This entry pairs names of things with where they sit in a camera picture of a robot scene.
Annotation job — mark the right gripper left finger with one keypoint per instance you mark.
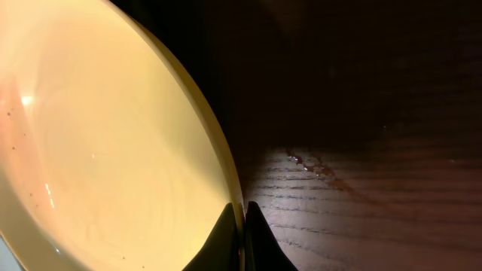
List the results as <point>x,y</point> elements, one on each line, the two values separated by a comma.
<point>220,252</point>

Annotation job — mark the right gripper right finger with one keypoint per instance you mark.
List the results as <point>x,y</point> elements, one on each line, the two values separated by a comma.
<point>262,250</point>

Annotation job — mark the yellow plate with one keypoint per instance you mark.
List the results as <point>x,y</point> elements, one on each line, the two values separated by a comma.
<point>111,158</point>

